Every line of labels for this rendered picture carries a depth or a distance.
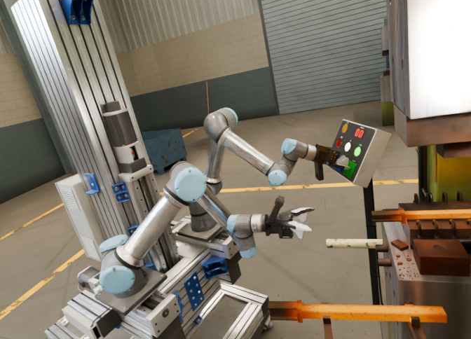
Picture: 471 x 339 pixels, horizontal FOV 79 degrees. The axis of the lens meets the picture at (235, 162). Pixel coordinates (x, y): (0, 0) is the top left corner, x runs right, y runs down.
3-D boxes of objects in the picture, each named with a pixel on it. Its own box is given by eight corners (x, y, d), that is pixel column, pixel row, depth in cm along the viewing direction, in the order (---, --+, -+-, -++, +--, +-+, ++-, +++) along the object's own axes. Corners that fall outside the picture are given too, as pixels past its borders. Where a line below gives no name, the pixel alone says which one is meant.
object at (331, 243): (326, 250, 152) (326, 241, 151) (327, 244, 157) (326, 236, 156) (423, 252, 137) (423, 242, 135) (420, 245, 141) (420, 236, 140)
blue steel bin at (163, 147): (123, 174, 619) (112, 142, 598) (151, 160, 682) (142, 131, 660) (162, 175, 552) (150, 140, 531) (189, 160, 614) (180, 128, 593)
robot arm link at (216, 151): (192, 197, 165) (207, 108, 140) (205, 186, 178) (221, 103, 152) (209, 206, 162) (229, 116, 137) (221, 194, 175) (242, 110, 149)
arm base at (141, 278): (106, 292, 123) (97, 273, 120) (134, 269, 134) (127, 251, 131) (126, 302, 114) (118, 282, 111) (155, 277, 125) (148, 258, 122)
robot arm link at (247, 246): (250, 242, 134) (245, 222, 130) (261, 255, 124) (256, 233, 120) (235, 249, 132) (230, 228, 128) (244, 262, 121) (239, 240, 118)
